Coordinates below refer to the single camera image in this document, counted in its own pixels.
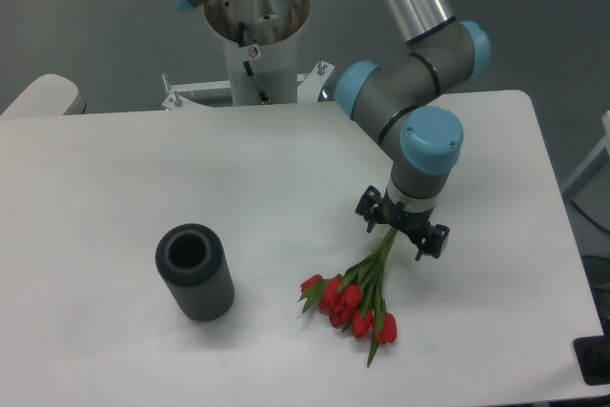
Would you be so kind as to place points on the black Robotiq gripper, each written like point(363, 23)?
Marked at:
point(430, 240)

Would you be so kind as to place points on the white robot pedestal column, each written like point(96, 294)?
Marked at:
point(259, 39)

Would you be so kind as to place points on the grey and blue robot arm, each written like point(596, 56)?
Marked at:
point(395, 107)

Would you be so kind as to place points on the white furniture frame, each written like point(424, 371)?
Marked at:
point(586, 170)

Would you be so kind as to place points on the red tulip bouquet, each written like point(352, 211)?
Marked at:
point(355, 300)

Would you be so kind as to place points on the beige chair armrest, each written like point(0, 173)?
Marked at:
point(48, 95)

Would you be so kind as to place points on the dark grey ribbed vase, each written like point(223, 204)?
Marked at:
point(191, 260)

